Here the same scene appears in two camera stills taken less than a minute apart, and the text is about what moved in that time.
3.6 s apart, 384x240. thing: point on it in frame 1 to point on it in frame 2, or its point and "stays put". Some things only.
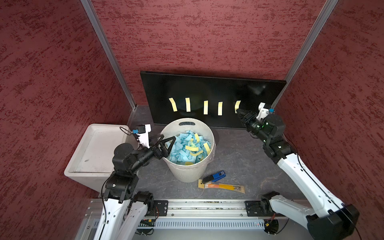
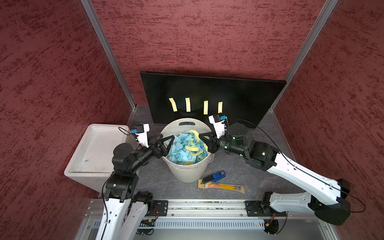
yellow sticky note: [173, 104] stays put
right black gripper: [251, 115] to [211, 142]
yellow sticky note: [237, 105] to [196, 134]
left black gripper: [159, 154] stays put
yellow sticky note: [220, 108] stays put
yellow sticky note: [187, 103] stays put
